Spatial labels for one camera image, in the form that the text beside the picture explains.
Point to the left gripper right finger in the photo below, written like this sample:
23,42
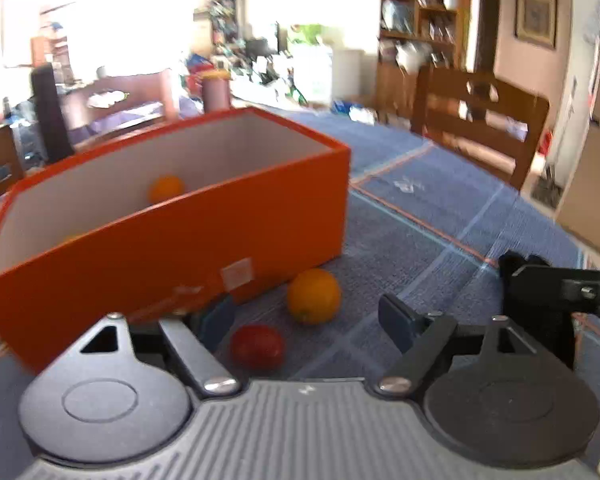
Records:
422,341

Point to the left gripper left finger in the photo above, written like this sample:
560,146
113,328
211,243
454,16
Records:
193,338

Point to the red tomato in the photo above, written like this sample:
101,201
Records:
258,347

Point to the orange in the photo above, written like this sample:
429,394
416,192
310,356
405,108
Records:
165,188
313,297

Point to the blue plaid tablecloth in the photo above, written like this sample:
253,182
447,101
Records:
422,224

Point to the wooden chair right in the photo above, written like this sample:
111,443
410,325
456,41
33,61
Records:
487,120

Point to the orange cardboard box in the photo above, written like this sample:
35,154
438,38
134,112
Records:
266,198

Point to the black cylinder speaker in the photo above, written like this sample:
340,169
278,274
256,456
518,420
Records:
51,122

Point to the wooden chair far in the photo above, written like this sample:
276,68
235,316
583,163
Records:
87,111

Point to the pink cup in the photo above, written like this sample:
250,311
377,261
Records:
215,90

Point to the wooden bookshelf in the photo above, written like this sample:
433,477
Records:
436,29

